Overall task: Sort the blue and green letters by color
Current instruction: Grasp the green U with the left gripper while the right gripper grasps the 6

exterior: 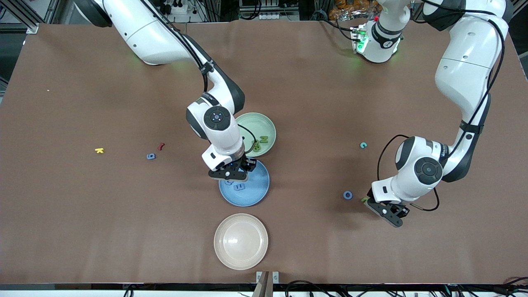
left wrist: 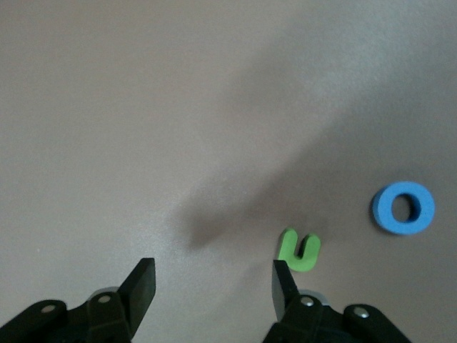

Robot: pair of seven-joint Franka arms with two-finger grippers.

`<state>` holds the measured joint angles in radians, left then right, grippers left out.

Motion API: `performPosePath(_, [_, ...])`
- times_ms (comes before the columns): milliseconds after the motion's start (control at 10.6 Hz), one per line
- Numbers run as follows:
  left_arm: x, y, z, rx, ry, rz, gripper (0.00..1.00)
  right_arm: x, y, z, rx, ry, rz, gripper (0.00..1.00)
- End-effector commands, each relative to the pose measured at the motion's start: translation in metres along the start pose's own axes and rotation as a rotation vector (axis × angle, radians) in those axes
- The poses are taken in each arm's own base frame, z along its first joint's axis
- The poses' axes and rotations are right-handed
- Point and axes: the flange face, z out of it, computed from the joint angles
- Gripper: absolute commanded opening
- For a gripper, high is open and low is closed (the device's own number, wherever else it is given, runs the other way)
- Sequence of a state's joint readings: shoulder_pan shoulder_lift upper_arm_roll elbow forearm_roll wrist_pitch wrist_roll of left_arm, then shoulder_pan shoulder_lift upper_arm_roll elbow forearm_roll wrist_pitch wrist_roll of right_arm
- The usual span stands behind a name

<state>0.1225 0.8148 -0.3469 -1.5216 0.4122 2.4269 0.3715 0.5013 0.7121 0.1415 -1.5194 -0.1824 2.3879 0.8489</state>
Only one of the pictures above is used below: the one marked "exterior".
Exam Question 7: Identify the blue plate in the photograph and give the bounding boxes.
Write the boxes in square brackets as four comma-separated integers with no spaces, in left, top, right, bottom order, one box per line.
[219,159,270,207]

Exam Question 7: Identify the pale green plate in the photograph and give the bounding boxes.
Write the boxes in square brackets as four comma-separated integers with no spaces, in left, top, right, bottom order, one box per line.
[234,112,277,158]

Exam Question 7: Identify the beige plate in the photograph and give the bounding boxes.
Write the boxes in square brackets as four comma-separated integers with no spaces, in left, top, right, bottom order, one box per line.
[214,213,269,271]

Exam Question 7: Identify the white power strip black plugs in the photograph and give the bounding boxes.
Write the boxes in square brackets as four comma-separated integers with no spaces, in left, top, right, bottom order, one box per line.
[159,2,189,15]

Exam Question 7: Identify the orange plastic bag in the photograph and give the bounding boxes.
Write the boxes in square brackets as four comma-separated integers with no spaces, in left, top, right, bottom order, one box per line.
[329,0,381,21]

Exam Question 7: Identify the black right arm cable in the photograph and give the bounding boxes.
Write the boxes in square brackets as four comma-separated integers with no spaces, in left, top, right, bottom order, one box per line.
[140,0,257,157]

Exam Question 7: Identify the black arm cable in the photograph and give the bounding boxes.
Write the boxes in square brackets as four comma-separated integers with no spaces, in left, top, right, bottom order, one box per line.
[376,0,506,212]
[140,0,257,157]

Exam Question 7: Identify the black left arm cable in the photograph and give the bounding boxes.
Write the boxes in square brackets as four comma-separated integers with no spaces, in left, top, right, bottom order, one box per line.
[376,0,506,212]

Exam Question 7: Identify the black cable bundle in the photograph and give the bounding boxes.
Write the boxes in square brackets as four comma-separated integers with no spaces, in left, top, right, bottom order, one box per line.
[285,277,528,297]

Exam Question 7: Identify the grey metal mounting bracket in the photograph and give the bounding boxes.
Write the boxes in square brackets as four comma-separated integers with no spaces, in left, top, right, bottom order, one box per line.
[252,271,280,297]

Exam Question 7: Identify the aluminium frame rail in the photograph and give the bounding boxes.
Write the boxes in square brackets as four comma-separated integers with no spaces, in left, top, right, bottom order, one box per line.
[0,0,40,34]

